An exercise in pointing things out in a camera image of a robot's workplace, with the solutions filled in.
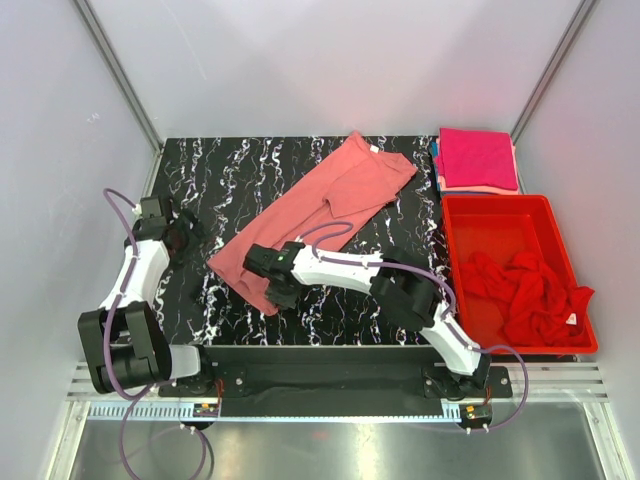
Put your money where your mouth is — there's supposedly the salmon pink t shirt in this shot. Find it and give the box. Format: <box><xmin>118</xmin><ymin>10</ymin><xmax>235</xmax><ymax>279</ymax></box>
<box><xmin>208</xmin><ymin>132</ymin><xmax>417</xmax><ymax>316</ymax></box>

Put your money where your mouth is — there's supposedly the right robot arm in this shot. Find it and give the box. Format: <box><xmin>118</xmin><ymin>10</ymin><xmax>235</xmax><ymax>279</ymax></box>
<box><xmin>244</xmin><ymin>241</ymin><xmax>491</xmax><ymax>400</ymax></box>

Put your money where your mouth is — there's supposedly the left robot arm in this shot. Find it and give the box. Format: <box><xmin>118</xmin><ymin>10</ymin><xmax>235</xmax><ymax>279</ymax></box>
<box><xmin>78</xmin><ymin>195</ymin><xmax>216</xmax><ymax>396</ymax></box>

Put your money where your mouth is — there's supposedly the black marble pattern mat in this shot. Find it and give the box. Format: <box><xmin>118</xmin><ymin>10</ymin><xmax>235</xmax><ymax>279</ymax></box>
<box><xmin>153</xmin><ymin>136</ymin><xmax>450</xmax><ymax>346</ymax></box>

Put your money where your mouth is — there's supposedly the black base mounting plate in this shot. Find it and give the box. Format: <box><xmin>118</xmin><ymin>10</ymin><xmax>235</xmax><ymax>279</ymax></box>
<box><xmin>160</xmin><ymin>346</ymin><xmax>513</xmax><ymax>421</ymax></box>

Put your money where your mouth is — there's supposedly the blue folded t shirt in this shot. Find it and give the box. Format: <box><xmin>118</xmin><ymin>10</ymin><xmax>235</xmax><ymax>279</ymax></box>
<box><xmin>430</xmin><ymin>140</ymin><xmax>442</xmax><ymax>193</ymax></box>

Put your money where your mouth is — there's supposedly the magenta folded t shirt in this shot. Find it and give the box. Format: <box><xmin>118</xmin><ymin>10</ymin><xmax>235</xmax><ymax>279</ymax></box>
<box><xmin>438</xmin><ymin>128</ymin><xmax>518</xmax><ymax>190</ymax></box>

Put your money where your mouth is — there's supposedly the red plastic bin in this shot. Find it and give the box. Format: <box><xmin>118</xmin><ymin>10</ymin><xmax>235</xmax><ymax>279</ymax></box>
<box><xmin>443</xmin><ymin>195</ymin><xmax>598</xmax><ymax>356</ymax></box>

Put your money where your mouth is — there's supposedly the red t shirt in bin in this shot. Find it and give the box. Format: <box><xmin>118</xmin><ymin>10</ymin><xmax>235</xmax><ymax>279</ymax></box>
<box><xmin>460</xmin><ymin>251</ymin><xmax>594</xmax><ymax>347</ymax></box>

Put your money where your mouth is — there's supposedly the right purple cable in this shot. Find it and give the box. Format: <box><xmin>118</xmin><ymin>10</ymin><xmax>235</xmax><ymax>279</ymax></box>
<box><xmin>294</xmin><ymin>222</ymin><xmax>530</xmax><ymax>432</ymax></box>

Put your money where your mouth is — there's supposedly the purple cable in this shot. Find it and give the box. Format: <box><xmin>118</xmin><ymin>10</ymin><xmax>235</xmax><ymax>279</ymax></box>
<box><xmin>294</xmin><ymin>222</ymin><xmax>530</xmax><ymax>432</ymax></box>
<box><xmin>102</xmin><ymin>187</ymin><xmax>216</xmax><ymax>479</ymax></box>

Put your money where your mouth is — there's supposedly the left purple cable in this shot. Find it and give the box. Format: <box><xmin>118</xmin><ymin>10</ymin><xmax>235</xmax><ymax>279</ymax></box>
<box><xmin>102</xmin><ymin>187</ymin><xmax>216</xmax><ymax>479</ymax></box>

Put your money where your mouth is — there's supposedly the white cable duct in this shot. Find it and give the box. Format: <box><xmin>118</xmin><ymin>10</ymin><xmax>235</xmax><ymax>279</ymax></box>
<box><xmin>87</xmin><ymin>403</ymin><xmax>464</xmax><ymax>424</ymax></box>

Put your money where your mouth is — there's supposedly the left aluminium corner post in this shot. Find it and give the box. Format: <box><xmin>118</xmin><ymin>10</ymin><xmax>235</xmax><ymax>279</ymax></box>
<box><xmin>71</xmin><ymin>0</ymin><xmax>164</xmax><ymax>155</ymax></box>

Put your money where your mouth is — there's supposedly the aluminium corner post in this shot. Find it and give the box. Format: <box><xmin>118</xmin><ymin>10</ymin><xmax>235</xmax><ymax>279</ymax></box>
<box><xmin>511</xmin><ymin>0</ymin><xmax>600</xmax><ymax>144</ymax></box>
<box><xmin>71</xmin><ymin>0</ymin><xmax>164</xmax><ymax>155</ymax></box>

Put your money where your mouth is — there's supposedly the right aluminium corner post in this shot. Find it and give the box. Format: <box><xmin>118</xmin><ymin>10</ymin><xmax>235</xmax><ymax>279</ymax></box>
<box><xmin>511</xmin><ymin>0</ymin><xmax>600</xmax><ymax>144</ymax></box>

